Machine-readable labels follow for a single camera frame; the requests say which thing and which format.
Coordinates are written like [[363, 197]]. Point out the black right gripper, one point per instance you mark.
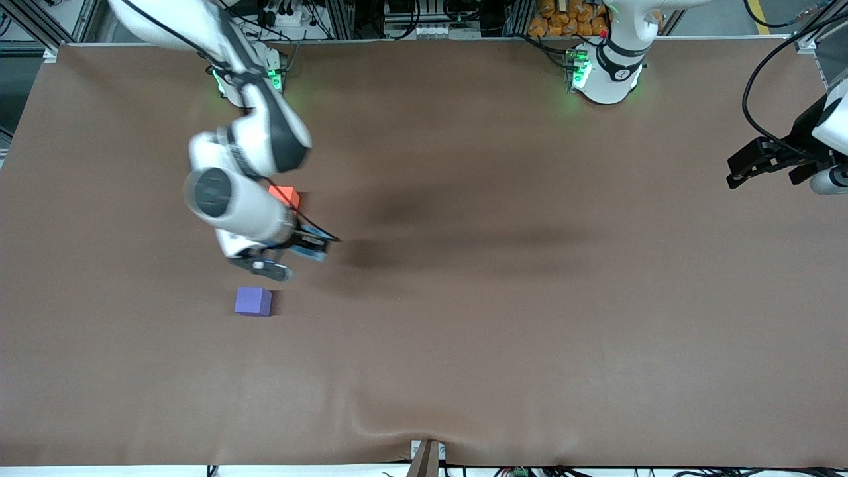
[[302, 236]]

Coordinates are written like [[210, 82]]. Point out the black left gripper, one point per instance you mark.
[[797, 138]]

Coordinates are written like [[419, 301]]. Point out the light blue foam block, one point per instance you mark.
[[311, 254]]

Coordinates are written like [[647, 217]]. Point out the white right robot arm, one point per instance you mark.
[[245, 205]]

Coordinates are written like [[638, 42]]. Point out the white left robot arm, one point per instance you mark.
[[609, 86]]

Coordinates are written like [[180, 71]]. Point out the orange foam block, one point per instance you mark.
[[287, 195]]

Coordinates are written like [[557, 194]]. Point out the purple foam block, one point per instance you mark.
[[252, 301]]

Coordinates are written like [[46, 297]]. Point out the white terminal block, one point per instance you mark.
[[432, 30]]

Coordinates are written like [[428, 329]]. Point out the brown table cover sheet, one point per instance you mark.
[[464, 331]]

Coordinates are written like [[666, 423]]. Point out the white power strip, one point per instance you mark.
[[285, 16]]

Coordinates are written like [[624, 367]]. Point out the pile of orange packets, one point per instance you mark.
[[563, 20]]

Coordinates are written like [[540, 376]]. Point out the aluminium frame post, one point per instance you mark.
[[517, 16], [342, 18]]

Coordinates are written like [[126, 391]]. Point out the dark camera mount post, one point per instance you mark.
[[425, 460]]

